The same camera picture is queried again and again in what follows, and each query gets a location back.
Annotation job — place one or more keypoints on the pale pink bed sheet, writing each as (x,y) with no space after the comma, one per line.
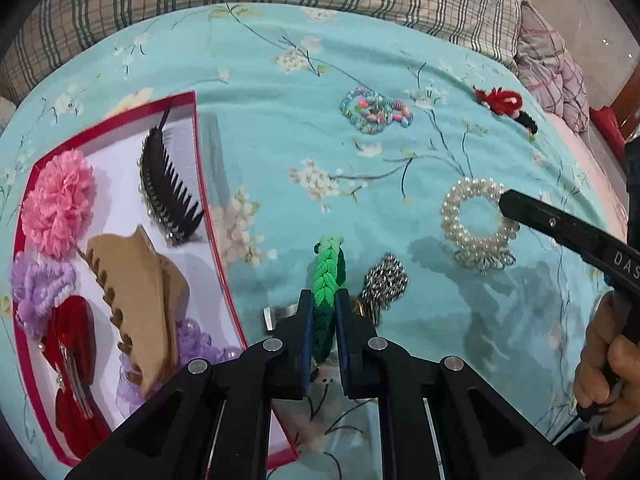
(585,175)

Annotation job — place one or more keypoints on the person's right hand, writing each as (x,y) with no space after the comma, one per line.
(610,375)

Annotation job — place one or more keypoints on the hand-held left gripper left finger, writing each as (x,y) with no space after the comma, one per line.
(306,350)

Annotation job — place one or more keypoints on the tan claw hair clip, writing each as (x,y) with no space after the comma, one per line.
(145,290)

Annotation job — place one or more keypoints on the pink flower scrunchie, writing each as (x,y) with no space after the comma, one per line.
(57,205)

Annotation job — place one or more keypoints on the small lilac scrunchie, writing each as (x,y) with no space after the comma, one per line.
(37,285)

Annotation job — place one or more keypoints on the red fabric object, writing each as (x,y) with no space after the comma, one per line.
(607,127)

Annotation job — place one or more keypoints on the black comb with pearls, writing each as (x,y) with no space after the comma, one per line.
(165,185)

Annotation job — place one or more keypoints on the teal floral bed sheet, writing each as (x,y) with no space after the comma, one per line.
(300,110)

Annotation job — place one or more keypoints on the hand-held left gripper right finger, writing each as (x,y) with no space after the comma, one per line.
(345,350)

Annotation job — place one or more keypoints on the red shallow box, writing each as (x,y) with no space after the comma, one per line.
(120,165)

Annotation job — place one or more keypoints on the purple bead scrunchie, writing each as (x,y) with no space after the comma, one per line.
(192,335)

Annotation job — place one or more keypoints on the person's right forearm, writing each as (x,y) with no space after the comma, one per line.
(615,455)

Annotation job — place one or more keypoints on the red bow hair clip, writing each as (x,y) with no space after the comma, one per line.
(70,325)

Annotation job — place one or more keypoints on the red and black plush clip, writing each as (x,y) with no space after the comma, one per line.
(502,100)

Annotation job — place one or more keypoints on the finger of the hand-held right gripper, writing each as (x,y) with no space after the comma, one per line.
(565,230)

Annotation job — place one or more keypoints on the pink plaid quilt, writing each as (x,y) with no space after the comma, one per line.
(550,65)

